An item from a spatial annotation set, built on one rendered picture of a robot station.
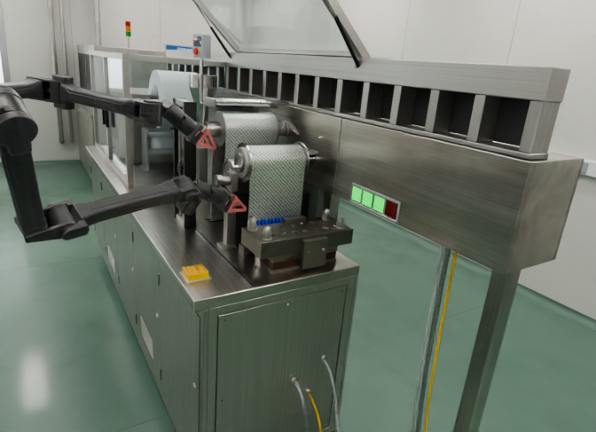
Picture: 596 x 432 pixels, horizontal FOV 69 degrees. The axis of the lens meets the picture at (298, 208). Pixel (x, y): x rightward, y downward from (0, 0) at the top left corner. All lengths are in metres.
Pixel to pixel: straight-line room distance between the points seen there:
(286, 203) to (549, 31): 2.70
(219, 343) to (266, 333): 0.18
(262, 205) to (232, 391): 0.68
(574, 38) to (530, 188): 2.67
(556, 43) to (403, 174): 2.58
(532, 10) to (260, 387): 3.32
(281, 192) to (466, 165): 0.73
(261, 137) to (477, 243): 1.00
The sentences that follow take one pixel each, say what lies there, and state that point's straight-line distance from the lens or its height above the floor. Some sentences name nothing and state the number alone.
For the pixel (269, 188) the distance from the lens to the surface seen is 1.65.
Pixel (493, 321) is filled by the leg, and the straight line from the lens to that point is 1.51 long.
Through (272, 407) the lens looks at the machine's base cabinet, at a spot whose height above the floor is 0.36.
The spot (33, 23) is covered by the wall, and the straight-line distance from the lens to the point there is 6.96.
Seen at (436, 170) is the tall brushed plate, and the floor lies 1.35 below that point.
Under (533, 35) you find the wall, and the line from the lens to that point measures 3.95.
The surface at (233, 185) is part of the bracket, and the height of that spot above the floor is 1.16.
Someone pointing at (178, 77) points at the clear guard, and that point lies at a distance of 2.54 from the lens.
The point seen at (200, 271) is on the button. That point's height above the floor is 0.92.
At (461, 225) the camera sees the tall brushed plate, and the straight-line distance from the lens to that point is 1.29.
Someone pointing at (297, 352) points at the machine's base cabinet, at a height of 0.58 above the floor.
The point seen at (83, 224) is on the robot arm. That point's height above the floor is 1.16.
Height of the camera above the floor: 1.61
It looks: 18 degrees down
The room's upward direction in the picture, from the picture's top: 5 degrees clockwise
